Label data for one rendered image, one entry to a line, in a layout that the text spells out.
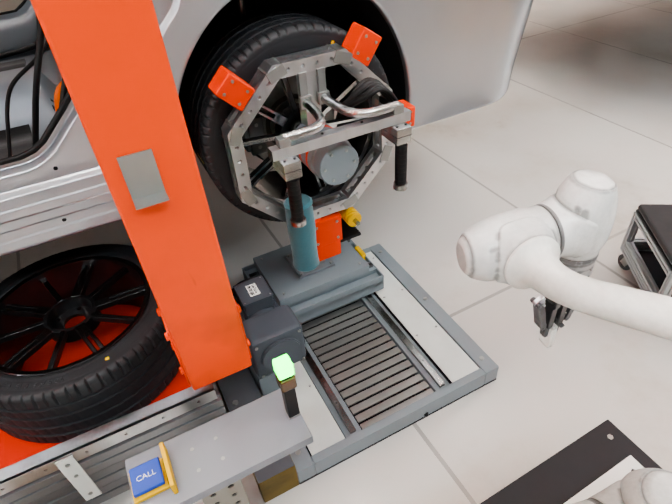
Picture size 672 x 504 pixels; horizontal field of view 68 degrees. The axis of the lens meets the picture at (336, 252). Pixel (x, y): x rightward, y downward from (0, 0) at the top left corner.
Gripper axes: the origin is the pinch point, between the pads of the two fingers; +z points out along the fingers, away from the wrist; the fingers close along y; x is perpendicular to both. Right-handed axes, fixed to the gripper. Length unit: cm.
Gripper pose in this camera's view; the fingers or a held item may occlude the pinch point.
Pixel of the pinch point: (548, 333)
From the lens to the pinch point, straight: 122.9
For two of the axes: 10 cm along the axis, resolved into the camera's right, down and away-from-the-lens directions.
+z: 1.0, 7.4, 6.6
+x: -3.6, -6.0, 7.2
